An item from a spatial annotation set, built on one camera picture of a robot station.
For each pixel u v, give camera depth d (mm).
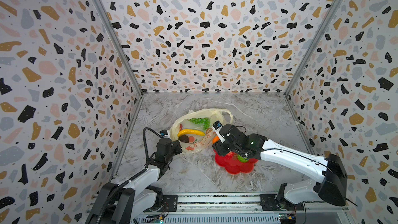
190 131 973
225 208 731
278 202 650
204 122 1003
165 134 781
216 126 676
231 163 856
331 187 392
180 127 980
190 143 914
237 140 565
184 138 923
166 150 677
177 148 786
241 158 853
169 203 734
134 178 497
